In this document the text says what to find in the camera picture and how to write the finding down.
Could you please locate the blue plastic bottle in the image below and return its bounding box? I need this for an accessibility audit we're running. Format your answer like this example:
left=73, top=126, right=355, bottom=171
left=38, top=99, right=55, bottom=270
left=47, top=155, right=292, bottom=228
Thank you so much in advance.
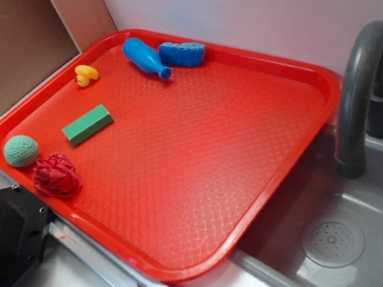
left=123, top=38, right=171, bottom=80

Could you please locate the red plastic tray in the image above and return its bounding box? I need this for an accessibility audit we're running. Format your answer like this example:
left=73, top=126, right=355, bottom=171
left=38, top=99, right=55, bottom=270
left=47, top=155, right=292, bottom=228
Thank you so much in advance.
left=0, top=30, right=341, bottom=282

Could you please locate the blue sponge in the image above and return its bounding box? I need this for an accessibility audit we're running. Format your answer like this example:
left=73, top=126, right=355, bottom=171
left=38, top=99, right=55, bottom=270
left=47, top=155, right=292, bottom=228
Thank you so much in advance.
left=158, top=42, right=206, bottom=68

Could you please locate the green rectangular block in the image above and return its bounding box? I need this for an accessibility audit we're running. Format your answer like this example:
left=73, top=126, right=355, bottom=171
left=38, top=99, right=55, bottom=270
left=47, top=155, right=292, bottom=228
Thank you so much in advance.
left=62, top=104, right=114, bottom=146

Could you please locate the yellow rubber duck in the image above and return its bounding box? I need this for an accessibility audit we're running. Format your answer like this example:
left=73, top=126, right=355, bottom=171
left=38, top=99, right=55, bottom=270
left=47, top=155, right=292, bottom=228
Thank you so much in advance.
left=75, top=65, right=99, bottom=87

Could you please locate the grey plastic sink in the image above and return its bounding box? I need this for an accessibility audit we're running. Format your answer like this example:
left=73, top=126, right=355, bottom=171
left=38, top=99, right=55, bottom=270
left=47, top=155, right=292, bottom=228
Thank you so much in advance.
left=231, top=127, right=383, bottom=287

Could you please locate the green textured ball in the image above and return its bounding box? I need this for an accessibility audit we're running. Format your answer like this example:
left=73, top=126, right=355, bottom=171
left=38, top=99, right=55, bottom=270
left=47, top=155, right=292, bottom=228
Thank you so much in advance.
left=3, top=135, right=40, bottom=168

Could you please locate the round sink drain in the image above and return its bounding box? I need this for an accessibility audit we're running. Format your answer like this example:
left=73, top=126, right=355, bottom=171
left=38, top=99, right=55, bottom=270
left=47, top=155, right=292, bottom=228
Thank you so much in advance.
left=301, top=215, right=365, bottom=268

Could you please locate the grey curved faucet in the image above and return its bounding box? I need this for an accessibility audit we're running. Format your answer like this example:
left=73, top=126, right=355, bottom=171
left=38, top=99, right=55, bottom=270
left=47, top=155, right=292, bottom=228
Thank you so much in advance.
left=335, top=21, right=383, bottom=179

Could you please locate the brown cardboard panel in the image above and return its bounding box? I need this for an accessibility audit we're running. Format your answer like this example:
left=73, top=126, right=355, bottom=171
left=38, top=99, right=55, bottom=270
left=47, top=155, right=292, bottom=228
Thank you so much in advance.
left=0, top=0, right=116, bottom=117

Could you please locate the metal rail strip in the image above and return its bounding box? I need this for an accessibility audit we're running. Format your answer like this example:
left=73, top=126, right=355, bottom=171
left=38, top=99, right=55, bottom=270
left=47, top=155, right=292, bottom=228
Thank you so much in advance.
left=49, top=219, right=170, bottom=287

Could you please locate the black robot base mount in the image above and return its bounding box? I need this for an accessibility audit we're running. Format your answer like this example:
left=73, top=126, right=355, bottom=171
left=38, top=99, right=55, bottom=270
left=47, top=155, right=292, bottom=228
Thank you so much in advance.
left=0, top=186, right=50, bottom=287

